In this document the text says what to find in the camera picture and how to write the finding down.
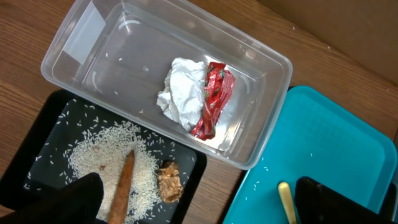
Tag orange carrot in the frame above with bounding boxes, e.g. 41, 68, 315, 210
108, 150, 135, 224

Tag brown food scraps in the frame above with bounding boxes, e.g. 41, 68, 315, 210
158, 161, 183, 203

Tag yellow plastic spoon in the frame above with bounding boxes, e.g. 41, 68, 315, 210
277, 182, 297, 224

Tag white napkin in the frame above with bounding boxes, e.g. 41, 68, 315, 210
156, 57, 206, 132

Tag clear plastic bin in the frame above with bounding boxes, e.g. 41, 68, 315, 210
41, 0, 293, 170

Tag black tray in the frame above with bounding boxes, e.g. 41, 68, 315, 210
1, 90, 206, 223

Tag spilled white rice pile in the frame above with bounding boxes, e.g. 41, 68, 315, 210
68, 122, 160, 223

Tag teal plastic tray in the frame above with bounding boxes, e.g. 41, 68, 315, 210
224, 86, 397, 224

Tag red foil snack wrapper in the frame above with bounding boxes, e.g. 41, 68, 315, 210
191, 62, 236, 141

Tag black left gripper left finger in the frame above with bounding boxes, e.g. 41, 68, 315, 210
1, 172, 104, 224

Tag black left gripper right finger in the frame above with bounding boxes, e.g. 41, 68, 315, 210
294, 176, 392, 224

